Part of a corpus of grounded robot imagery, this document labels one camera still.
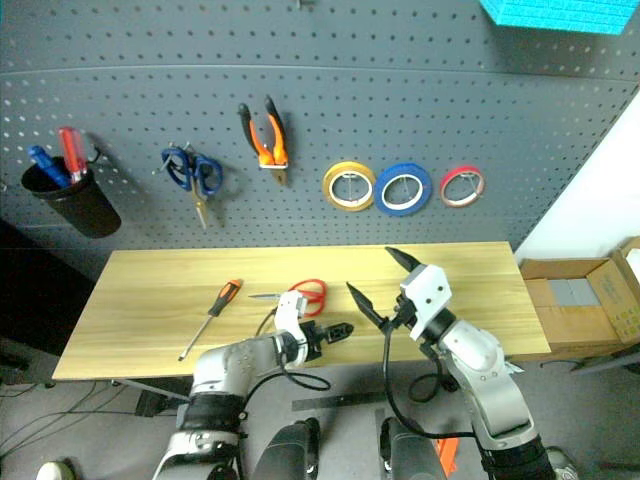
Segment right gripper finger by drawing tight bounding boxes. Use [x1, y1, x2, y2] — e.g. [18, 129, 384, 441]
[383, 245, 422, 275]
[345, 281, 392, 332]

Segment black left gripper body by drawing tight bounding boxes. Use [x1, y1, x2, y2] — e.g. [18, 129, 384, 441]
[298, 319, 334, 362]

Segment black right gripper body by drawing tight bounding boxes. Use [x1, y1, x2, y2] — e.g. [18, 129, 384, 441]
[383, 292, 422, 332]

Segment red handled scissors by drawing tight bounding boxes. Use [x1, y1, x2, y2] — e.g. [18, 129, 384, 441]
[248, 278, 329, 317]

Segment blue tape roll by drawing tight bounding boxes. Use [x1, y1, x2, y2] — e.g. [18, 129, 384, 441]
[373, 161, 434, 217]

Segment orange black screwdriver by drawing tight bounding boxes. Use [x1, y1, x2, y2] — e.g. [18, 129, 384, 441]
[178, 278, 245, 362]

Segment orange black pliers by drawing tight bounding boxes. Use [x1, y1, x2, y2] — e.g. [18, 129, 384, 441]
[237, 94, 291, 187]

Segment grey metal pegboard wall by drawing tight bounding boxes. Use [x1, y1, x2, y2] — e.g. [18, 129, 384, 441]
[0, 0, 640, 281]

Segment dark metal floor strip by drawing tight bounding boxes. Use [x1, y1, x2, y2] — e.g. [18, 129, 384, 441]
[292, 392, 386, 411]

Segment red tape roll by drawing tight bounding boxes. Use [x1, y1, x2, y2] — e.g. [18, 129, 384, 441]
[438, 162, 487, 209]

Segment yellow tape roll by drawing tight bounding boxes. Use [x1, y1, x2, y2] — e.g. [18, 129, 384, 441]
[322, 160, 378, 213]

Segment dark rounded shape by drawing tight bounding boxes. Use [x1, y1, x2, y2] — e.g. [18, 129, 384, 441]
[379, 417, 441, 480]
[249, 417, 321, 480]

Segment orange plastic piece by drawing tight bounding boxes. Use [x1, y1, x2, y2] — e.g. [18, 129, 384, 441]
[434, 437, 459, 476]

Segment silver pliers holder hook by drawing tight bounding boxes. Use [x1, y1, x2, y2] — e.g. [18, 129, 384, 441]
[257, 149, 291, 171]

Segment open cardboard box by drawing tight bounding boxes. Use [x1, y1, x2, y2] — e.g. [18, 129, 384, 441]
[517, 257, 626, 359]

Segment black table leg foot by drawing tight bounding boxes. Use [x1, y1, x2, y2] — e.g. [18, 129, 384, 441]
[110, 378, 194, 417]

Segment printed cardboard box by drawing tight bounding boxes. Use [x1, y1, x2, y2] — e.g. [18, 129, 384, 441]
[607, 237, 640, 346]

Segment black plastic cup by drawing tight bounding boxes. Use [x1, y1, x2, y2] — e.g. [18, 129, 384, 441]
[19, 155, 123, 240]

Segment black cabinet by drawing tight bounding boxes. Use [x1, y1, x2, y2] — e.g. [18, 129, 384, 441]
[0, 217, 96, 359]

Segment cyan foam box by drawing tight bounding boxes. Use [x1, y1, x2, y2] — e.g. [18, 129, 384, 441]
[478, 0, 632, 36]

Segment white shoe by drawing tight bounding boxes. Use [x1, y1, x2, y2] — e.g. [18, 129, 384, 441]
[37, 459, 76, 480]

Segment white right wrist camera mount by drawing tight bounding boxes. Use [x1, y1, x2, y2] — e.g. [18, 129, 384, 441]
[398, 264, 452, 341]

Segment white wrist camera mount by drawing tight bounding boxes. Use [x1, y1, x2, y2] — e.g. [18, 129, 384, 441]
[272, 291, 310, 351]
[398, 264, 452, 341]

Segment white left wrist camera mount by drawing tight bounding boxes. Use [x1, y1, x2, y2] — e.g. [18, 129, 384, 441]
[272, 291, 310, 351]

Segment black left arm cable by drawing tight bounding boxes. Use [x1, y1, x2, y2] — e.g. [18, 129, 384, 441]
[254, 307, 332, 392]

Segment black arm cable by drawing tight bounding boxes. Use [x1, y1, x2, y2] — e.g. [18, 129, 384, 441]
[254, 307, 332, 392]
[382, 319, 476, 441]

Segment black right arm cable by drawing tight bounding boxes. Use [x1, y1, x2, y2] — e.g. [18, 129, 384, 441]
[382, 319, 476, 441]

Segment blue handled scissors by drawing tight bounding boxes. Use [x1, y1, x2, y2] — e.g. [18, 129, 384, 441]
[159, 145, 225, 231]

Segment black floor cable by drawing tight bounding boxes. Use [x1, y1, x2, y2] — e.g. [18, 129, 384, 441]
[0, 384, 136, 451]

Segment red handled screwdriver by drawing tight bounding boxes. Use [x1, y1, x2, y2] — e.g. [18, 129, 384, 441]
[57, 126, 90, 185]

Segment blue handled screwdriver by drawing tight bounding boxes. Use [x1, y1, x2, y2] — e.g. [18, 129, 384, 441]
[27, 144, 71, 190]

